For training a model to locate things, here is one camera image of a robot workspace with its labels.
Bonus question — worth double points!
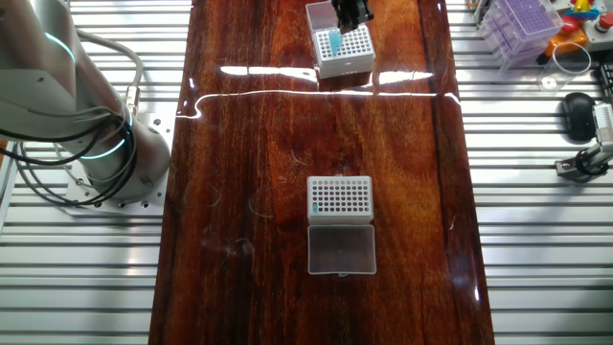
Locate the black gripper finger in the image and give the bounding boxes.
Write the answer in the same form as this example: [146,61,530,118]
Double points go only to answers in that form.
[350,0,375,29]
[330,0,354,35]

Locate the white pipette tip holder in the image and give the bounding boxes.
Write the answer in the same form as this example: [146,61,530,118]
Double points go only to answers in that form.
[306,174,378,277]
[305,1,377,81]

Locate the purple pipette tip box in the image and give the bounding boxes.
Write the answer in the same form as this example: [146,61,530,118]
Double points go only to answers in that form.
[475,0,565,73]

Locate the large brown wooden board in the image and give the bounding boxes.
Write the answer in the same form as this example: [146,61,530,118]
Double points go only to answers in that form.
[148,0,495,345]

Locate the clear plastic cup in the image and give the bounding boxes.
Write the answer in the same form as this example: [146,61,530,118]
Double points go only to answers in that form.
[535,41,593,93]

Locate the orange box red button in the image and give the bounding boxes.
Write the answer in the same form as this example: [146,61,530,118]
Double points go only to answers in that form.
[535,13,589,66]

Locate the small colourful toy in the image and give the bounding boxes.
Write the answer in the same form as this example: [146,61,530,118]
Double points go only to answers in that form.
[569,0,598,23]

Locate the grey box red button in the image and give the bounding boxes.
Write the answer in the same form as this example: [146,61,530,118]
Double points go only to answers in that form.
[584,11,613,53]

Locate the black computer mouse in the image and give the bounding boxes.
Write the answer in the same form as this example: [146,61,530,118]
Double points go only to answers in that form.
[560,92,598,143]

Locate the black keyboard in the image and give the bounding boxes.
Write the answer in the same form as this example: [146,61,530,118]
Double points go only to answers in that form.
[595,62,613,104]

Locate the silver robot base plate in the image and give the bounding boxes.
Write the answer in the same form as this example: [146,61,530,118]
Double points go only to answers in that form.
[64,112,176,215]

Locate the grey cable metal connector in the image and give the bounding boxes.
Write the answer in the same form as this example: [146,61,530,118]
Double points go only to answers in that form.
[74,27,145,117]

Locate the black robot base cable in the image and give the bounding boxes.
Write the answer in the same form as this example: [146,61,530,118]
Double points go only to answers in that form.
[0,98,140,210]

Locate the small silver mounted camera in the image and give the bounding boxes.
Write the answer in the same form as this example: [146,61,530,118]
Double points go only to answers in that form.
[592,103,613,144]

